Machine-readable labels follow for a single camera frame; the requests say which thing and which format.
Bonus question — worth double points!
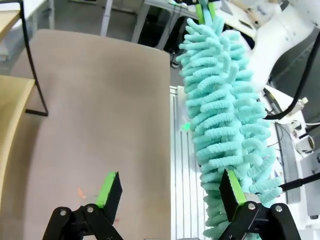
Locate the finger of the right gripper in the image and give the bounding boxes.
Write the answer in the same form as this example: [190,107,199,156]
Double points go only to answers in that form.
[208,0,217,19]
[194,2,206,25]

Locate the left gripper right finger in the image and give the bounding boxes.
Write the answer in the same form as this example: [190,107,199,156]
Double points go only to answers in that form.
[218,169,302,240]

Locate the two-tier wooden shelf black frame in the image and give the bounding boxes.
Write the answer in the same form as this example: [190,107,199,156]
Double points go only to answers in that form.
[0,0,49,201]

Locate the teal chenille duster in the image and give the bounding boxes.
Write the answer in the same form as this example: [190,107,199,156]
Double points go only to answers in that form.
[175,0,284,240]

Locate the thick black cable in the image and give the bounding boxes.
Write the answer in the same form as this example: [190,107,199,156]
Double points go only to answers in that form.
[264,31,320,121]

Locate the black cable with plug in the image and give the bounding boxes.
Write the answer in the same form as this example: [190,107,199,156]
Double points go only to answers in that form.
[279,173,320,193]

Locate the white desk with grey legs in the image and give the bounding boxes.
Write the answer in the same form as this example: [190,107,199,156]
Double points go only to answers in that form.
[131,0,194,51]

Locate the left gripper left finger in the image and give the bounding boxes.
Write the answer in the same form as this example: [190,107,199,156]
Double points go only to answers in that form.
[42,171,126,240]

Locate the aluminium extrusion frame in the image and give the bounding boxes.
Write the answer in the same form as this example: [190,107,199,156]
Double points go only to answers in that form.
[169,84,199,240]

